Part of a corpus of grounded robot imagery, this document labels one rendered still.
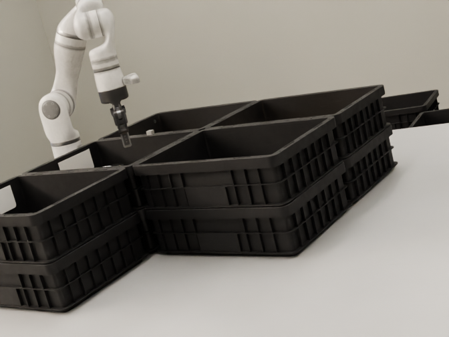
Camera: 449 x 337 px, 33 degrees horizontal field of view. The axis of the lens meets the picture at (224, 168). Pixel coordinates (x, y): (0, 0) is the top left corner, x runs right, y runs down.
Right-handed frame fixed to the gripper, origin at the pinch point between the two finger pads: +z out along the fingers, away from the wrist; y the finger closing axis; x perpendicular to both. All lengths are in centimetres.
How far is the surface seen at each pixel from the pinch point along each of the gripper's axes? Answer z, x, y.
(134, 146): 4.4, 1.9, -10.0
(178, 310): 24, 1, 62
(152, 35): -5, 41, -353
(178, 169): 2.9, 9.1, 37.0
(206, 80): 33, 69, -332
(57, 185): 4.9, -19.5, 11.0
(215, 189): 8.0, 15.5, 42.7
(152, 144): 4.3, 6.8, -5.2
